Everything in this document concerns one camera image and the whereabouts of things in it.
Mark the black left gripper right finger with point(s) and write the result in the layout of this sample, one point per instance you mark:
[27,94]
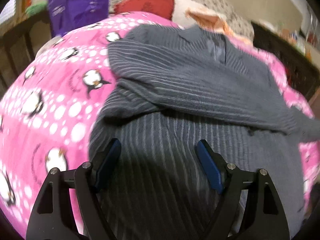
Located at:
[249,206]

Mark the green basket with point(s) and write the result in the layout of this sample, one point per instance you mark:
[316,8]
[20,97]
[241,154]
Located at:
[35,9]

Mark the dark wooden side table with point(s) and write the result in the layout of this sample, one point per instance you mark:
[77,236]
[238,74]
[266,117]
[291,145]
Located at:
[20,44]

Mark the white pillow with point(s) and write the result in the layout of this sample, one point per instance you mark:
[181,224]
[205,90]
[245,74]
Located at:
[185,11]

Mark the orange fringed scarf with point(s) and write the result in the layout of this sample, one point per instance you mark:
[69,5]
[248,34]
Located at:
[214,21]

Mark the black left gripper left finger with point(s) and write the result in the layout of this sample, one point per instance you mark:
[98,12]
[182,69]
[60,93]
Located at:
[67,206]

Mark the purple tote bag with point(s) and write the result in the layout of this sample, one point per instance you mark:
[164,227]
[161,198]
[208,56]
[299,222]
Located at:
[67,15]

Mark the red pillow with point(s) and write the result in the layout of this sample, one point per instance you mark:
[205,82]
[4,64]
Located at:
[162,8]

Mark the grey striped garment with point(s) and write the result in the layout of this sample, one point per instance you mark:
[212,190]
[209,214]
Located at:
[174,88]

